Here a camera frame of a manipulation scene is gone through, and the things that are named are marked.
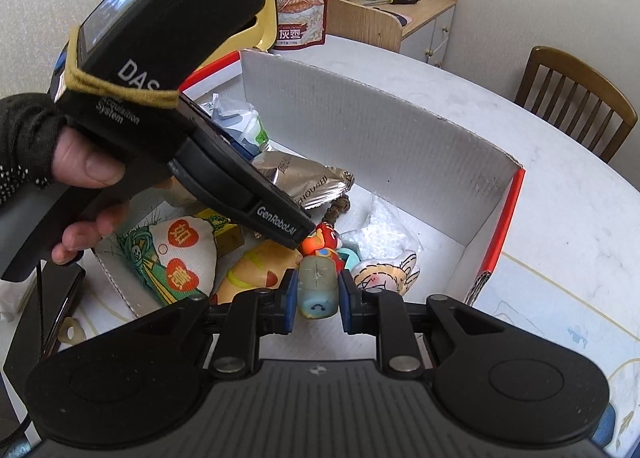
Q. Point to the white tissue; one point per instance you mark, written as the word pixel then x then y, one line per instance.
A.
pixel 15 295

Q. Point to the light wooden panel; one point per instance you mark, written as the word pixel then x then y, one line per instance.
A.
pixel 360 23

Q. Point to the red white cardboard box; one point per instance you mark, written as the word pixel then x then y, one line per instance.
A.
pixel 400 148

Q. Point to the silver foil snack packet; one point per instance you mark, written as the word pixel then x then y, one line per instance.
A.
pixel 300 178

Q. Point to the white foam bag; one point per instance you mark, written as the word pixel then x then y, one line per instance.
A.
pixel 385 230

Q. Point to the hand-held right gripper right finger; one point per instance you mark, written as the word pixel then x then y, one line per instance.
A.
pixel 349 303

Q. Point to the yellow card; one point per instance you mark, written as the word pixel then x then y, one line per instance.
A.
pixel 227 237

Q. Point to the orange red toy figure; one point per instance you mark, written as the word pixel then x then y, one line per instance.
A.
pixel 325 238

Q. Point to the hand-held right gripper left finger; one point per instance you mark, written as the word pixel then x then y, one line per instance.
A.
pixel 289 303

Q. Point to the white green packet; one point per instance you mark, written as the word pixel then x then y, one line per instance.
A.
pixel 250 131

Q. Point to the person's left hand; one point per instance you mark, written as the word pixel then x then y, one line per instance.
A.
pixel 95 163

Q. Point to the tan yellow squishy toy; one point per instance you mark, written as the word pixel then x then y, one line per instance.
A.
pixel 255 263

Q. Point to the blue pink mat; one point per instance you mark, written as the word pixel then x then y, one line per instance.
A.
pixel 395 14

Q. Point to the white cartoon plush pendant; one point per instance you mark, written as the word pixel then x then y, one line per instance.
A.
pixel 380 273

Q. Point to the white wooden side cabinet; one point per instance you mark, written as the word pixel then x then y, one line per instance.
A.
pixel 430 33

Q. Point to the green sachet with tassel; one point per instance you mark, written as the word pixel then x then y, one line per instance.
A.
pixel 180 248

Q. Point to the brown wooden chair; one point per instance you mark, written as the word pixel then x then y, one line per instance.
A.
pixel 575 98

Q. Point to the teal pencil sharpener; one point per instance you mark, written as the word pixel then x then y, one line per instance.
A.
pixel 350 255

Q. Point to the yellow grey tissue box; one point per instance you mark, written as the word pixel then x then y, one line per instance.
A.
pixel 267 13

